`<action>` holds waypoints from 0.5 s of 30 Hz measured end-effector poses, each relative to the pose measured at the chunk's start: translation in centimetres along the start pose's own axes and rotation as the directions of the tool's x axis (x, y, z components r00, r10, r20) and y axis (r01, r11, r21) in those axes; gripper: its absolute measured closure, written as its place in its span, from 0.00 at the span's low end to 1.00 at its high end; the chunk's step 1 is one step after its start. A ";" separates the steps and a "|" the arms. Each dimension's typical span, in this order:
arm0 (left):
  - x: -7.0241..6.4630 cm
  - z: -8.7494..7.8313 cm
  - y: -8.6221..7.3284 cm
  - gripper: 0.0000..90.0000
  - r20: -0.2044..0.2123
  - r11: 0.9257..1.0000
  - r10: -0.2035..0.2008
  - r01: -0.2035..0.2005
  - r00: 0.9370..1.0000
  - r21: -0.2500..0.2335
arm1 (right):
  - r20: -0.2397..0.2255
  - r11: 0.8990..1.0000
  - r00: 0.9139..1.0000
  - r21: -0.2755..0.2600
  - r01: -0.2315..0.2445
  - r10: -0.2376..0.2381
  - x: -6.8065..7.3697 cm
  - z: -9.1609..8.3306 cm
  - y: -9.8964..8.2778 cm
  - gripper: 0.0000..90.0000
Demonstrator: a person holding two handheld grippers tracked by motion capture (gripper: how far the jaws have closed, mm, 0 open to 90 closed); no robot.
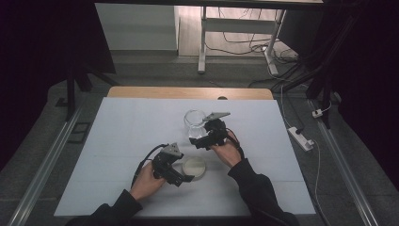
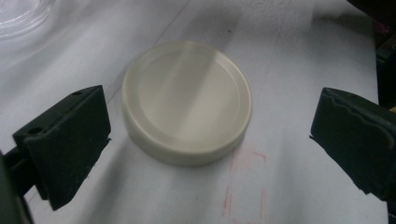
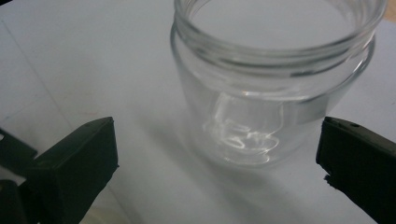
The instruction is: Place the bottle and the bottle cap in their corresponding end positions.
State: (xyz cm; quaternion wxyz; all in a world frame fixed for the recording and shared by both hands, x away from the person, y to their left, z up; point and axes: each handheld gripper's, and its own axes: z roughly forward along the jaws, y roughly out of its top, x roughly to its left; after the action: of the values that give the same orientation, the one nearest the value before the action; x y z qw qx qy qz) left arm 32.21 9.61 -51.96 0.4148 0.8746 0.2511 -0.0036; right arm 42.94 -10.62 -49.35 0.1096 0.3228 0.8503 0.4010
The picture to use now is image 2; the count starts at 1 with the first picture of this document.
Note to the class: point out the cream round jar lid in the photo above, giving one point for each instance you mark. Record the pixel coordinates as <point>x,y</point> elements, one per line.
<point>186,102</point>

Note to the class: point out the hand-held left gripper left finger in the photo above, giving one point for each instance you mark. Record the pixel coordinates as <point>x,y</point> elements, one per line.
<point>67,143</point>

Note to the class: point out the clear glass jar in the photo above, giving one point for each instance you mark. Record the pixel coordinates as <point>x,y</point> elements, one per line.
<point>21,15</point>

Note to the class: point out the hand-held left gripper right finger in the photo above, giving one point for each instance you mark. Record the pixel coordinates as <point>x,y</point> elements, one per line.
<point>358,146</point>

